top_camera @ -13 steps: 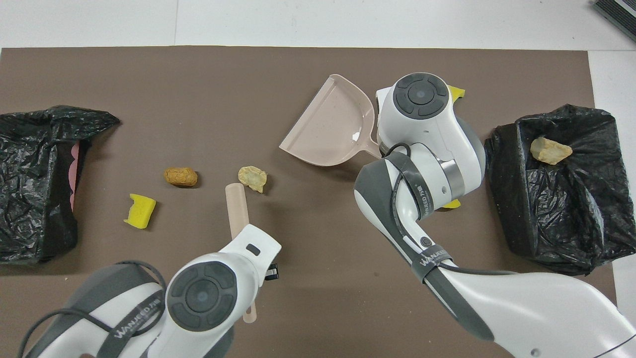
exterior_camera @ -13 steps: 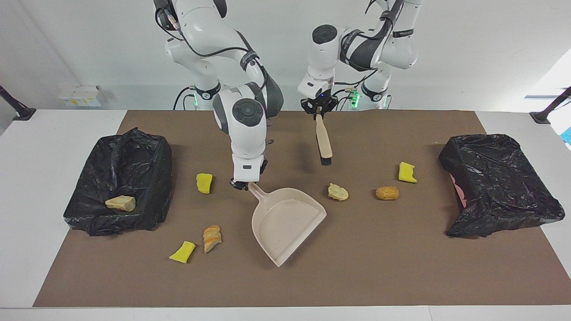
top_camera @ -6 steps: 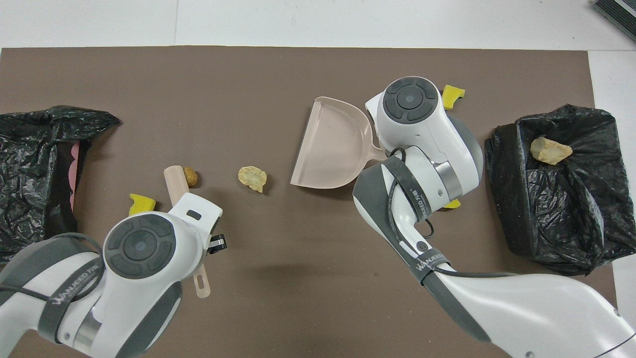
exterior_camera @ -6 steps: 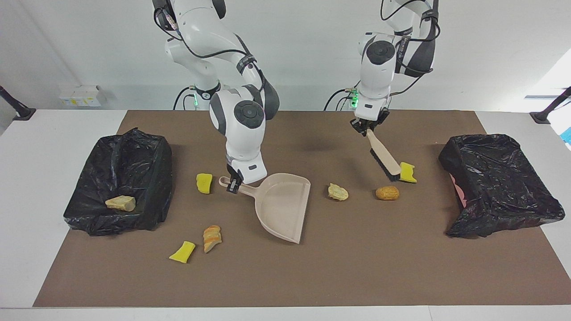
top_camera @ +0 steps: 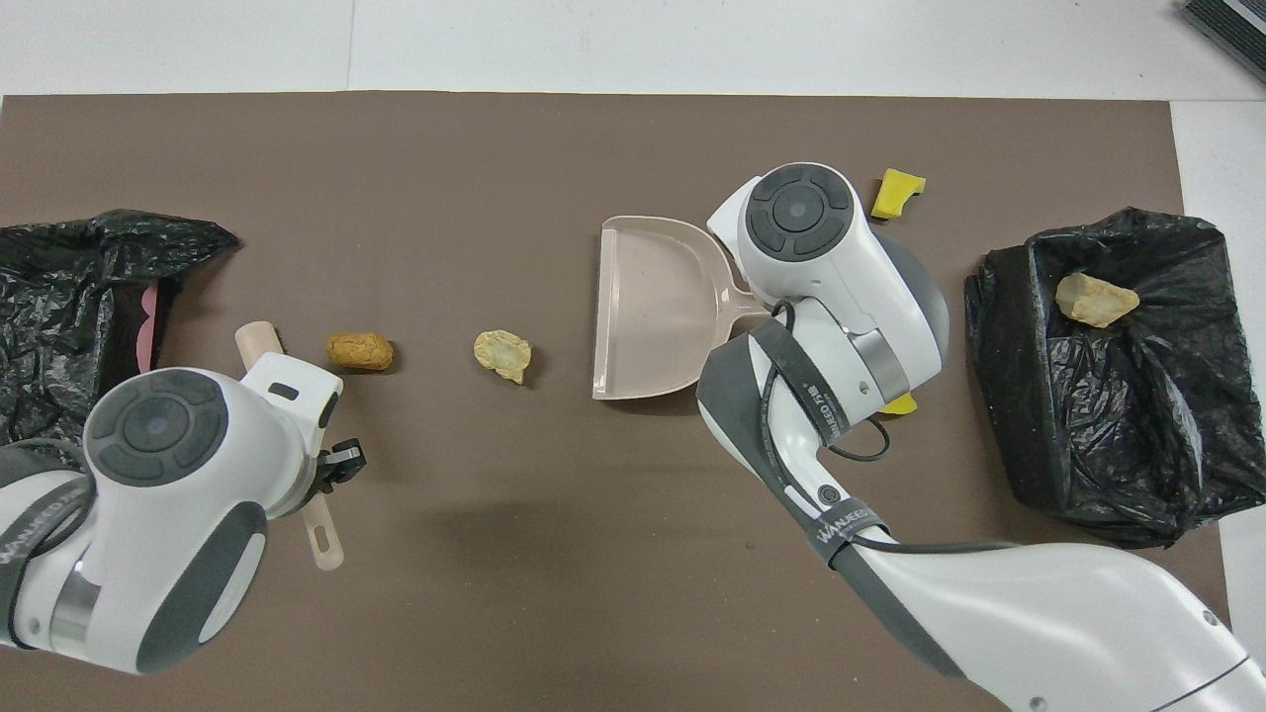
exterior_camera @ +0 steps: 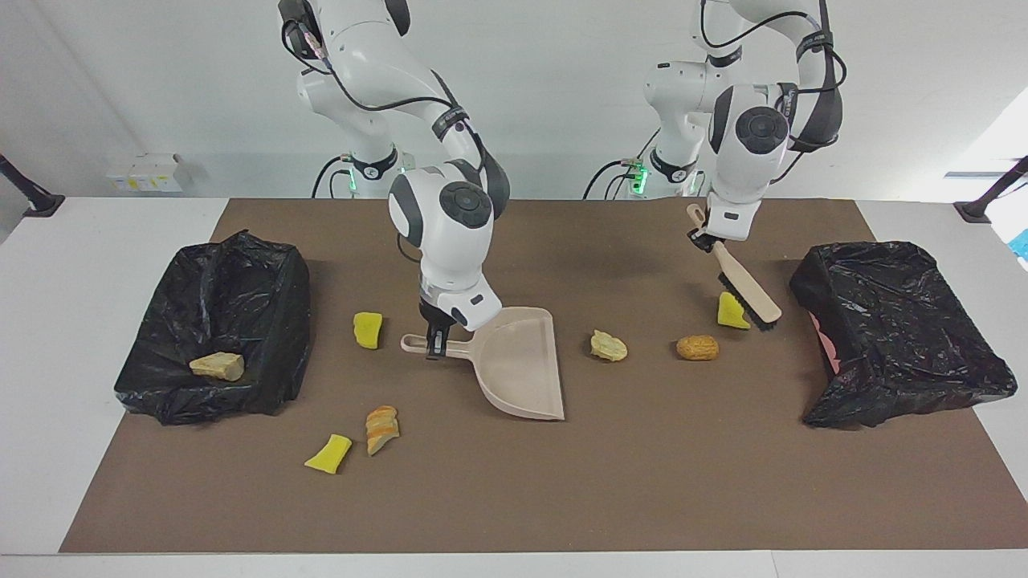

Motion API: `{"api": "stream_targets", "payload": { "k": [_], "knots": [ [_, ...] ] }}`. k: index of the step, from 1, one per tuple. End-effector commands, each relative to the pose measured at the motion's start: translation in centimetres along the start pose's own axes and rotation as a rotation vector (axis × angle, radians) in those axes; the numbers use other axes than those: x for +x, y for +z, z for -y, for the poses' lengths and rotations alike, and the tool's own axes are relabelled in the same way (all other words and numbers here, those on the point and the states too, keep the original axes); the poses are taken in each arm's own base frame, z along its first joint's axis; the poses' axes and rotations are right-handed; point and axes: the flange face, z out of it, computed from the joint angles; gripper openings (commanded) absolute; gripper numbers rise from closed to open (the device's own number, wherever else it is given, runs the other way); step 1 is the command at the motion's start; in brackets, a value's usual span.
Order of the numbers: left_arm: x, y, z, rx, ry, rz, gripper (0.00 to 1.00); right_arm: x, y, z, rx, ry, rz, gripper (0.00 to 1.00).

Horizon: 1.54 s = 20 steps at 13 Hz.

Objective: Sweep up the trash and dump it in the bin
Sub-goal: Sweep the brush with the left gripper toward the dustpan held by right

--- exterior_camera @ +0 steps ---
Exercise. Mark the brown round bun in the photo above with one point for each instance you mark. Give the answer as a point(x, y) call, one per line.
point(697, 348)

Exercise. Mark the pale tan bread chunk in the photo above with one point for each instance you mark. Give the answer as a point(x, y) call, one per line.
point(218, 367)

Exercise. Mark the white wall socket box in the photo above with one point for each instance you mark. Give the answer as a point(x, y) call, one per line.
point(144, 172)

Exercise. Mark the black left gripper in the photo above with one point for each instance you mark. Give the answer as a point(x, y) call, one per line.
point(707, 244)

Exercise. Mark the beige plastic dustpan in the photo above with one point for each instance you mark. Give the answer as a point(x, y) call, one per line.
point(522, 369)

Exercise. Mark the pale bread piece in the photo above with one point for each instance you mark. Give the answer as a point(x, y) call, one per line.
point(608, 346)

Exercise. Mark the brown table mat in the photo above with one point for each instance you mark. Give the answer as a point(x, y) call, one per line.
point(642, 498)

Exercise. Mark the black bag lined pink bin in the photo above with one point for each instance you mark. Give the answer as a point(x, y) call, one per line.
point(899, 337)

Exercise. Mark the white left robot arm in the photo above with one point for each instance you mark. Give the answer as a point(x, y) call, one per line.
point(747, 177)

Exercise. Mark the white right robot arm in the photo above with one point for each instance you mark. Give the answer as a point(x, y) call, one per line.
point(450, 249)

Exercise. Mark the yellow sponge piece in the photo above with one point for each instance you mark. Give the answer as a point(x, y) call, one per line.
point(368, 331)
point(328, 455)
point(728, 311)

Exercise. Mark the blue object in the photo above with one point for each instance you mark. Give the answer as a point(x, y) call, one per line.
point(1021, 245)

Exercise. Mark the sliced orange bread toy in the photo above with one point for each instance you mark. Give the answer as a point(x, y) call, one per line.
point(382, 429)

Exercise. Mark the black clamp stand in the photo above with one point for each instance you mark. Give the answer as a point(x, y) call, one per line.
point(32, 197)
point(992, 193)

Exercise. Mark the beige hand brush black bristles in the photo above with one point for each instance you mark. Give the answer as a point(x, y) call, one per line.
point(747, 281)

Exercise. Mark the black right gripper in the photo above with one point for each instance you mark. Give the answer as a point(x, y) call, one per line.
point(438, 319)

